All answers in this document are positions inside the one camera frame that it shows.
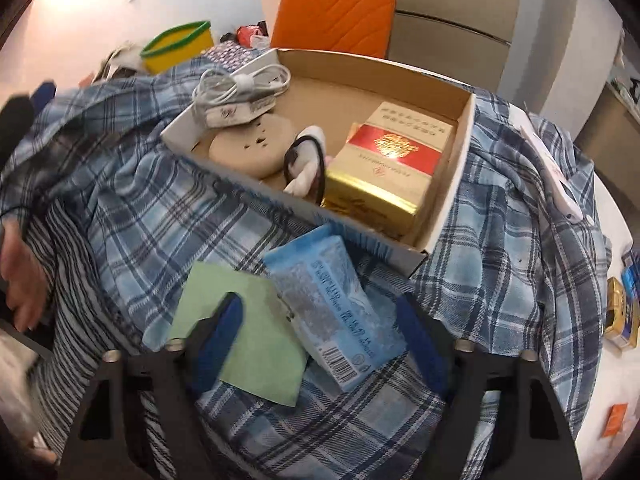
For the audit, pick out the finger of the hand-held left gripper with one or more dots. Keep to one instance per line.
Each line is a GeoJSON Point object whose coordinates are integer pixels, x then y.
{"type": "Point", "coordinates": [15, 117]}
{"type": "Point", "coordinates": [42, 95]}

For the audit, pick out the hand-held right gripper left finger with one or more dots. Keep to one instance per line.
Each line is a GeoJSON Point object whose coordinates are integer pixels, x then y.
{"type": "Point", "coordinates": [220, 340]}

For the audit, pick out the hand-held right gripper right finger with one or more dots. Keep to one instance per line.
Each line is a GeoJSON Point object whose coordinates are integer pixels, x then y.
{"type": "Point", "coordinates": [420, 340]}

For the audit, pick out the green cloth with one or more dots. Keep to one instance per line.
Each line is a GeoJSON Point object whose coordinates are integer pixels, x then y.
{"type": "Point", "coordinates": [260, 340]}

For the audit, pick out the light blue tissue packet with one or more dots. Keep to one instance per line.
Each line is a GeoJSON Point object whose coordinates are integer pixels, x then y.
{"type": "Point", "coordinates": [330, 300]}

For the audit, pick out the blue striped cloth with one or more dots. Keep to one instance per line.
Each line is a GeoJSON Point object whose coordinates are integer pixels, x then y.
{"type": "Point", "coordinates": [75, 340]}

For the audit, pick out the blue plaid shirt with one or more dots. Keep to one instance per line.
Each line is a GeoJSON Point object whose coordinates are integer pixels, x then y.
{"type": "Point", "coordinates": [165, 195]}

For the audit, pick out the gold carton with red label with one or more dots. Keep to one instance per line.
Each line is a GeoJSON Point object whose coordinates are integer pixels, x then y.
{"type": "Point", "coordinates": [390, 180]}

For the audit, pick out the white plush toy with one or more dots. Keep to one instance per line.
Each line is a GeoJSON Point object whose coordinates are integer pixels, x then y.
{"type": "Point", "coordinates": [305, 172]}

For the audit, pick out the black hair band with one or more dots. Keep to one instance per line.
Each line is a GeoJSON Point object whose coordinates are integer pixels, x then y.
{"type": "Point", "coordinates": [286, 160]}

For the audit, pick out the beige round pad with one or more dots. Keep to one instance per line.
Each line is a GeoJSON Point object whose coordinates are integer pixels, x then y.
{"type": "Point", "coordinates": [250, 150]}

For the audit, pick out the shallow cardboard box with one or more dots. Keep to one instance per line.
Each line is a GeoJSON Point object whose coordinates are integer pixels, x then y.
{"type": "Point", "coordinates": [325, 97]}

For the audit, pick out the person's left hand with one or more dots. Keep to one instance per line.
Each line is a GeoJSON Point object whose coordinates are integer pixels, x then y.
{"type": "Point", "coordinates": [20, 280]}

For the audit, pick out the yellow container with green rim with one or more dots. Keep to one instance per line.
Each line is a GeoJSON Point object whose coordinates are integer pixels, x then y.
{"type": "Point", "coordinates": [175, 47]}

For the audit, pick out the patterned flat packet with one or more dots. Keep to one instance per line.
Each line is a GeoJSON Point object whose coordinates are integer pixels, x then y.
{"type": "Point", "coordinates": [227, 55]}

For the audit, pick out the black bag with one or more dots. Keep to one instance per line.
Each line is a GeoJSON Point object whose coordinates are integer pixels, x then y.
{"type": "Point", "coordinates": [228, 37]}

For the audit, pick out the gold and blue cigarette pack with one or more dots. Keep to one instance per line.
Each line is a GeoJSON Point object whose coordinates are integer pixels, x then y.
{"type": "Point", "coordinates": [617, 315]}

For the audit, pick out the white remote control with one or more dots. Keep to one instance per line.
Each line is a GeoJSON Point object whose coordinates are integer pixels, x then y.
{"type": "Point", "coordinates": [560, 185]}

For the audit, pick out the orange card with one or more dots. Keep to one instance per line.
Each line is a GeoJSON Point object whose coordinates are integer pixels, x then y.
{"type": "Point", "coordinates": [616, 420]}

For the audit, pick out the red plastic bag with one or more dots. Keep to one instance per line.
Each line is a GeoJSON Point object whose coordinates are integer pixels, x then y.
{"type": "Point", "coordinates": [246, 34]}

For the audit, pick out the small blue packet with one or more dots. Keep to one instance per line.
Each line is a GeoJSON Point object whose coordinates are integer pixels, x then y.
{"type": "Point", "coordinates": [631, 285]}

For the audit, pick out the white plastic bag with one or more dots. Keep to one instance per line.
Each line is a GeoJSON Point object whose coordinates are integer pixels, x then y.
{"type": "Point", "coordinates": [260, 40]}

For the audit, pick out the beige vanity cabinet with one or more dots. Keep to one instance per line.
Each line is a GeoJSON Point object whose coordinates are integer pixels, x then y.
{"type": "Point", "coordinates": [610, 130]}

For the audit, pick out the orange chair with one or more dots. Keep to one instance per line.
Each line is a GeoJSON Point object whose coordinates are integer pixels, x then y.
{"type": "Point", "coordinates": [335, 5]}

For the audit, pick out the beige refrigerator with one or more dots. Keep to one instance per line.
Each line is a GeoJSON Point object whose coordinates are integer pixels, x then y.
{"type": "Point", "coordinates": [450, 25]}

